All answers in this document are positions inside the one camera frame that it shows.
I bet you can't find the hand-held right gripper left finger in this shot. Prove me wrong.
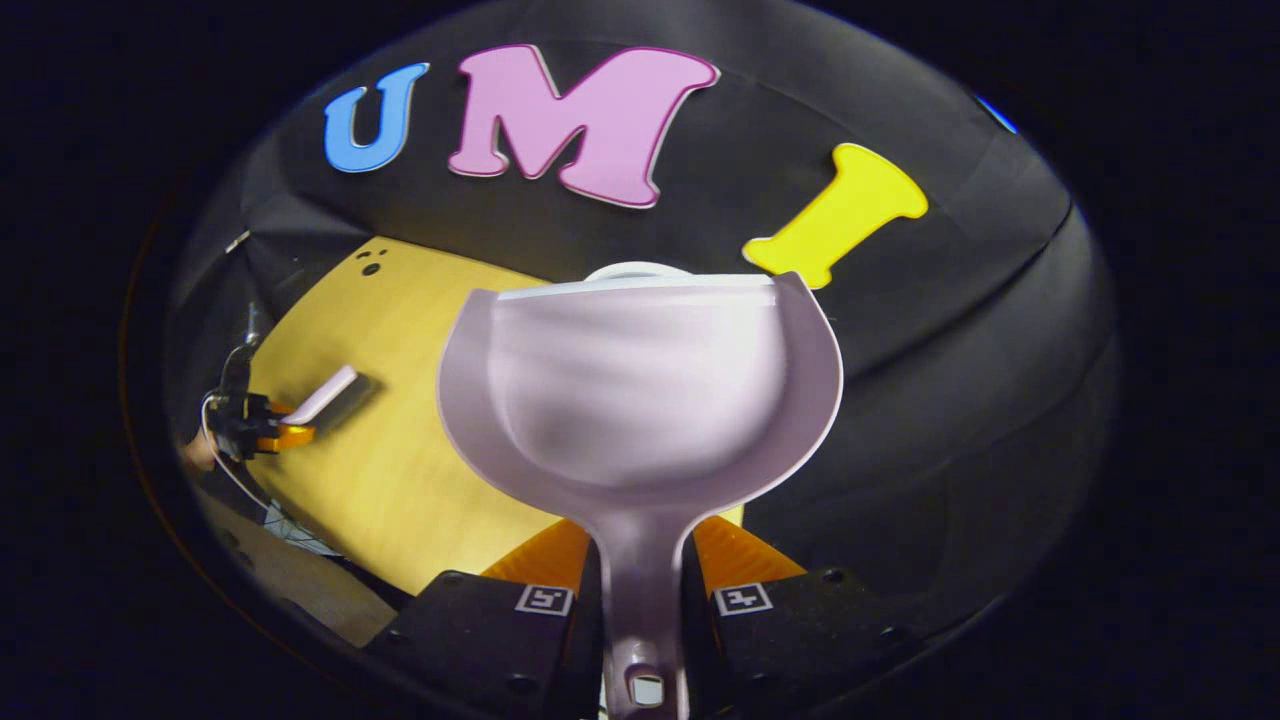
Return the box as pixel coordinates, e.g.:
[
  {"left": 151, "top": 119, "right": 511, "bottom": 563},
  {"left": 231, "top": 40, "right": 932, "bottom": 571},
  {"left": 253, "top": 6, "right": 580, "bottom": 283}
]
[{"left": 365, "top": 518, "right": 606, "bottom": 720}]

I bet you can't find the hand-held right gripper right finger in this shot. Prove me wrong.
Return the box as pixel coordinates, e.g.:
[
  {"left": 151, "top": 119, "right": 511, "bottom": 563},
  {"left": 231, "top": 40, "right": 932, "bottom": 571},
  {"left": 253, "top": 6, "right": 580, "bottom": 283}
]
[{"left": 680, "top": 515, "right": 913, "bottom": 720}]

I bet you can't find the small pink broom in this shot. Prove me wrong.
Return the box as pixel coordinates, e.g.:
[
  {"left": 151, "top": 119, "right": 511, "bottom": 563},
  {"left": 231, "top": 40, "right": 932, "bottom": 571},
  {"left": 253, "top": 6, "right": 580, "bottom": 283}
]
[{"left": 283, "top": 365, "right": 359, "bottom": 426}]

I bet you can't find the pink dustpan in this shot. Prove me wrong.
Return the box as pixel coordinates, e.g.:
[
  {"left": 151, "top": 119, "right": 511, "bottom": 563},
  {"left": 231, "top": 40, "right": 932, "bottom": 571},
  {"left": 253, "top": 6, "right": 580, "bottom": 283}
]
[{"left": 437, "top": 270, "right": 845, "bottom": 720}]

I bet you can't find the white ribbed garbage bin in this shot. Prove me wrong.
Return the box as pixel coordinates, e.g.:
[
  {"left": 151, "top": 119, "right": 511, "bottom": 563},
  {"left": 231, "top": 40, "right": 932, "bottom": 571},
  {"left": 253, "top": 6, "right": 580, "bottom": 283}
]
[{"left": 583, "top": 261, "right": 693, "bottom": 284}]

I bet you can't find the yellow wooden desktop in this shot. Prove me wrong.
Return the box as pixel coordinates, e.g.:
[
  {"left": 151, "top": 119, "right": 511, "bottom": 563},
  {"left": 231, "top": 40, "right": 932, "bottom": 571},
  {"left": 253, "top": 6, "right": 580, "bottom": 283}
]
[{"left": 245, "top": 237, "right": 746, "bottom": 598}]

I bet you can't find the black backdrop cloth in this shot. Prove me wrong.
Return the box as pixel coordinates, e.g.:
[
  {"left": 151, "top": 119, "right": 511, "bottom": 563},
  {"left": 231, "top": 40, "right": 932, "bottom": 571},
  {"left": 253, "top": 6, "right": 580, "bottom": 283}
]
[{"left": 170, "top": 0, "right": 1121, "bottom": 641}]

